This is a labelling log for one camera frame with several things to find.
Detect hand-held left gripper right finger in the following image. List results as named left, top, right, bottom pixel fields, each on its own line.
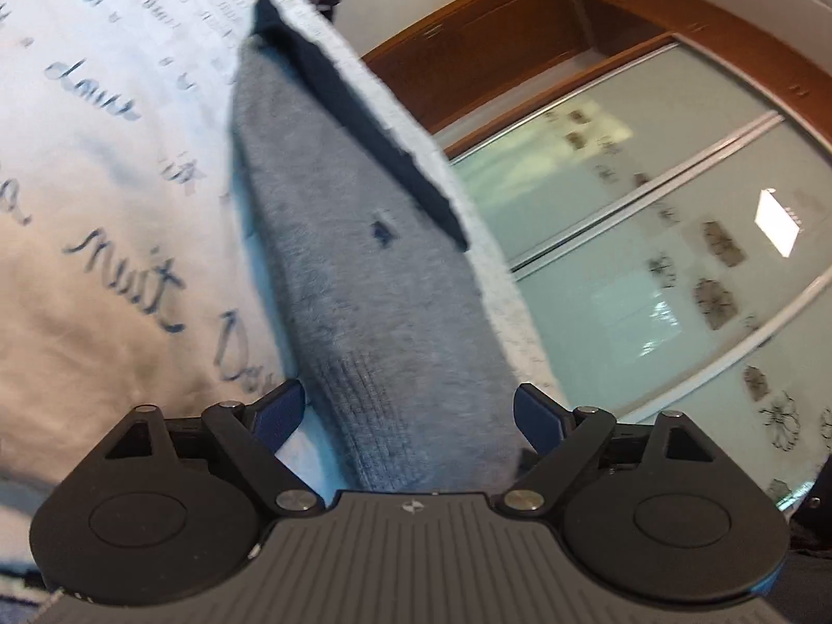
left=499, top=383, right=722, bottom=521

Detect white script printed blanket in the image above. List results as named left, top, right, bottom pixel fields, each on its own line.
left=0, top=0, right=561, bottom=608

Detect grey sweater with navy sleeves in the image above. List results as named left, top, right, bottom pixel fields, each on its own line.
left=227, top=0, right=558, bottom=493

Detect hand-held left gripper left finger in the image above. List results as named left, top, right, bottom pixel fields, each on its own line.
left=102, top=380, right=326, bottom=521

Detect wooden door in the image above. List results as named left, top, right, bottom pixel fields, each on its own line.
left=360, top=0, right=589, bottom=139

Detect glass sliding wardrobe doors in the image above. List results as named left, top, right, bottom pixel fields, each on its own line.
left=434, top=0, right=832, bottom=524

